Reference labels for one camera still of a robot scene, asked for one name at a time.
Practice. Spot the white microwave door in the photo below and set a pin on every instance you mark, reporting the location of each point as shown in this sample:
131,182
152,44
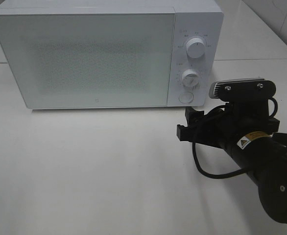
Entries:
89,61

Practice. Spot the white upper power knob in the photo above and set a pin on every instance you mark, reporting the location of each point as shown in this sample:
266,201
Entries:
195,47

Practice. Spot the white microwave oven body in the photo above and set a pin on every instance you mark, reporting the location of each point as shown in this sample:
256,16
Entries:
187,25

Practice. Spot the round white door button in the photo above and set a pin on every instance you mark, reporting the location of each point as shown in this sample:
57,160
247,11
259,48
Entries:
186,97

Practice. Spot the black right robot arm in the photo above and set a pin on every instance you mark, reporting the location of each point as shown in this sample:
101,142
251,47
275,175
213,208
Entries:
249,134

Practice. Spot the white timer knob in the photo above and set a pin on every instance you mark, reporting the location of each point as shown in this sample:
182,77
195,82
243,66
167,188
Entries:
190,78

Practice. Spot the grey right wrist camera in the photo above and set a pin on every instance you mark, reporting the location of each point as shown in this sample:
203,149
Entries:
242,90

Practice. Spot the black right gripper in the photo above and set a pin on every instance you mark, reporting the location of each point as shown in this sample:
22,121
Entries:
224,125

